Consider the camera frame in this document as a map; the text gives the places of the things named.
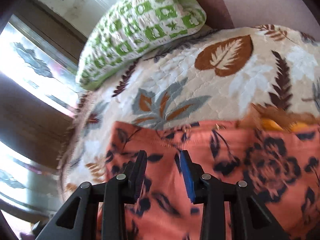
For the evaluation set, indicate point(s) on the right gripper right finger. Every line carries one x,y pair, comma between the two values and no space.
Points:
203,188

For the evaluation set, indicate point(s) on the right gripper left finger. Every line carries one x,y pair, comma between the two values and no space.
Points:
124,188

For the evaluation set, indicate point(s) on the orange floral garment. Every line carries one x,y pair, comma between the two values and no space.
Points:
282,168

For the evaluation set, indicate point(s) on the leaf pattern fleece blanket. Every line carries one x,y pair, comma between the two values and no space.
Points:
208,75

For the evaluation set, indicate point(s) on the stained glass window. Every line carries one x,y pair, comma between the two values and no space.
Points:
38,67

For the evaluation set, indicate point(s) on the green white patterned pillow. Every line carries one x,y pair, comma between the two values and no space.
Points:
131,29

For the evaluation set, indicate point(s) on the pink bolster cushion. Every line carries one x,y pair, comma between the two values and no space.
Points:
228,14

